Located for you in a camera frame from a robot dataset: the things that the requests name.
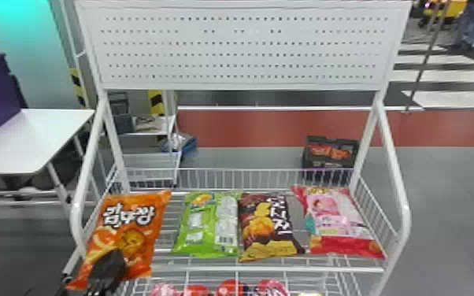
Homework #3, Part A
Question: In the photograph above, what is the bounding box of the dark brown snack packet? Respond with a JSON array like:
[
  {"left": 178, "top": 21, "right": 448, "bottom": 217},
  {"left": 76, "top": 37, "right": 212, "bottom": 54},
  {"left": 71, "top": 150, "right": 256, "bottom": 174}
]
[{"left": 237, "top": 191, "right": 306, "bottom": 263}]

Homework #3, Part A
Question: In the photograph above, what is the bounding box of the red noodle cup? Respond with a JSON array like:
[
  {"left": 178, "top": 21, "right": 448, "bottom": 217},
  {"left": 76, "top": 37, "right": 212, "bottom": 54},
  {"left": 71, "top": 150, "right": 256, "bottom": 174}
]
[
  {"left": 214, "top": 279, "right": 249, "bottom": 296},
  {"left": 254, "top": 279, "right": 291, "bottom": 296},
  {"left": 150, "top": 283, "right": 181, "bottom": 296},
  {"left": 183, "top": 284, "right": 213, "bottom": 296}
]

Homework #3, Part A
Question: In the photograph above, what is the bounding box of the black cardboard box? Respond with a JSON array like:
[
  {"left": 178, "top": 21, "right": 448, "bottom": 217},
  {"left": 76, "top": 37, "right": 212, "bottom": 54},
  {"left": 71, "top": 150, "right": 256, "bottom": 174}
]
[{"left": 301, "top": 135, "right": 361, "bottom": 171}]

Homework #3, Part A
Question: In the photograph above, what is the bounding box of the red and pink snack packet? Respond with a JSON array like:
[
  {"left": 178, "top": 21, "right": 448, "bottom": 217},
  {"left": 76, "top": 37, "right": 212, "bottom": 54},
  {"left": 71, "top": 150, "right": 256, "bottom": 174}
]
[{"left": 292, "top": 184, "right": 387, "bottom": 260}]

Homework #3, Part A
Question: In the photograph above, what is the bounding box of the orange snack packet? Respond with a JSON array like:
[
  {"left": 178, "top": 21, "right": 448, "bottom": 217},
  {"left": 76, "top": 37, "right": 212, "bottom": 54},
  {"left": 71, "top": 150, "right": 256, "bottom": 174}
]
[{"left": 66, "top": 189, "right": 173, "bottom": 291}]

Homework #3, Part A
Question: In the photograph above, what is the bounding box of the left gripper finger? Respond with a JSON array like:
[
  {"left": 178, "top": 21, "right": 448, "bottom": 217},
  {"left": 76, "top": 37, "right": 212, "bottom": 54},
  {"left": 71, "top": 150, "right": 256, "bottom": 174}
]
[{"left": 86, "top": 248, "right": 128, "bottom": 296}]

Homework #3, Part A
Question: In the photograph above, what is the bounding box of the white side table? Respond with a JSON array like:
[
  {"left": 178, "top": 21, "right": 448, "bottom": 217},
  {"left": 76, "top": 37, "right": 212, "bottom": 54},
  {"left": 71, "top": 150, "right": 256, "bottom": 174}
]
[{"left": 0, "top": 108, "right": 97, "bottom": 209}]

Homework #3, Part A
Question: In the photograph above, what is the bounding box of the yellow and black striped post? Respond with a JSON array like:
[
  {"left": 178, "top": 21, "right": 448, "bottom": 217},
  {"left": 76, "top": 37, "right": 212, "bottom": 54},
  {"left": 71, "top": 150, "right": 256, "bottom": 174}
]
[
  {"left": 147, "top": 89, "right": 166, "bottom": 117},
  {"left": 69, "top": 67, "right": 90, "bottom": 109}
]

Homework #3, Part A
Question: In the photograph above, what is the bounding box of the green snack packet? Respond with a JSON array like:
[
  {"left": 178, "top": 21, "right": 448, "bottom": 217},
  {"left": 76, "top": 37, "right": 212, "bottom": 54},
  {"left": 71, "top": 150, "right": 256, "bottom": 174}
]
[{"left": 172, "top": 190, "right": 245, "bottom": 258}]

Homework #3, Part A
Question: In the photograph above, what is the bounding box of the white wire rack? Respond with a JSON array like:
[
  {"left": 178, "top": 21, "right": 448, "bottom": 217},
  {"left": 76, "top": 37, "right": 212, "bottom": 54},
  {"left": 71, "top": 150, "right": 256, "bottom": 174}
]
[{"left": 61, "top": 0, "right": 414, "bottom": 296}]

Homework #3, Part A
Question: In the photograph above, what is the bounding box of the person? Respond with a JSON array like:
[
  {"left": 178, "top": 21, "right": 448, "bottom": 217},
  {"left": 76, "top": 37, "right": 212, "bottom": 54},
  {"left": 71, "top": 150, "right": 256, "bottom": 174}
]
[{"left": 450, "top": 0, "right": 474, "bottom": 53}]

